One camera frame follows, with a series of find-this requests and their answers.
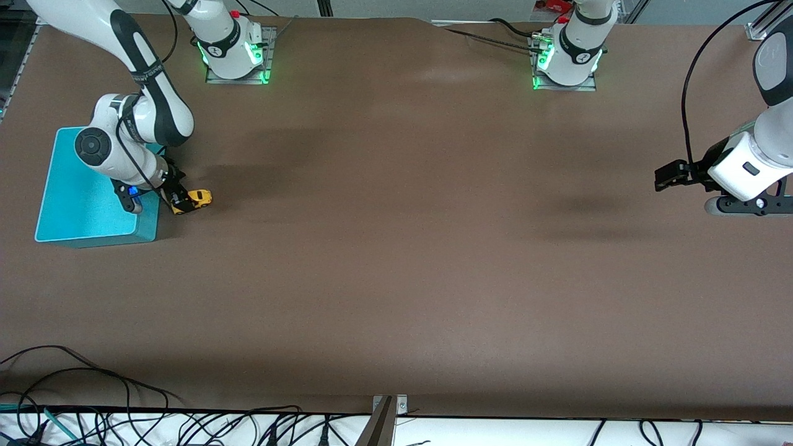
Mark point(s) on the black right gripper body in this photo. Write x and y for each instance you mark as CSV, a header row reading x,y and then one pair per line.
x,y
171,184

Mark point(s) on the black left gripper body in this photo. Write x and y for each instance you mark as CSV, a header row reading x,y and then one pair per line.
x,y
705,165

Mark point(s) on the yellow beetle toy car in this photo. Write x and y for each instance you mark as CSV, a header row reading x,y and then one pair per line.
x,y
201,198

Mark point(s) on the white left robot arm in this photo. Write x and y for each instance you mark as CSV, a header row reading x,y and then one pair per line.
x,y
749,167

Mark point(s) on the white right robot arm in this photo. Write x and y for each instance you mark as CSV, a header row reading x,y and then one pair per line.
x,y
148,118

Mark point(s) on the teal plastic bin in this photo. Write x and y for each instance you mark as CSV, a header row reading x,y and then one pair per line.
x,y
74,210

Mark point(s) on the aluminium profile with foot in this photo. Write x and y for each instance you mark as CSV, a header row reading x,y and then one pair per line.
x,y
759,30

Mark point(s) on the slanted aluminium profile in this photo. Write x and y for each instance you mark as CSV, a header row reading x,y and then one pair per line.
x,y
635,9

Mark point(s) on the red object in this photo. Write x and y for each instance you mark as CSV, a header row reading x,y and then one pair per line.
x,y
557,5

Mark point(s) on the black power plug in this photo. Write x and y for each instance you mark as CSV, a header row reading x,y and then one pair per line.
x,y
324,435
271,437

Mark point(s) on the grey metal pole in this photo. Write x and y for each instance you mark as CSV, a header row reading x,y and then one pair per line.
x,y
378,430

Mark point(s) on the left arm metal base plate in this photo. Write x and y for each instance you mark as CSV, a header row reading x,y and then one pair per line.
x,y
588,85

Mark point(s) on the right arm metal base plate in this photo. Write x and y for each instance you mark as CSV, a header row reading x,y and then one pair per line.
x,y
267,56

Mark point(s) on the dark aluminium frame post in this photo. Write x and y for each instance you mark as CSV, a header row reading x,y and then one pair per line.
x,y
325,7

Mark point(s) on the small metal bracket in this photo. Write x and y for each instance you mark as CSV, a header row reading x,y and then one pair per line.
x,y
401,406

